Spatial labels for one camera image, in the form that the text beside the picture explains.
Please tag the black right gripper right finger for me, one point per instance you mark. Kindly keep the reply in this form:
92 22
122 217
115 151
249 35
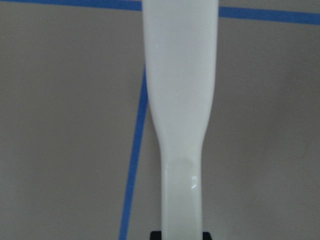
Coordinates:
206 236

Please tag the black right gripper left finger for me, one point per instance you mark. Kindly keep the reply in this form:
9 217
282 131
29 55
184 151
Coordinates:
155 235

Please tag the beige hand brush black bristles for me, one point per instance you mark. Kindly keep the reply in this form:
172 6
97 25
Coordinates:
180 45

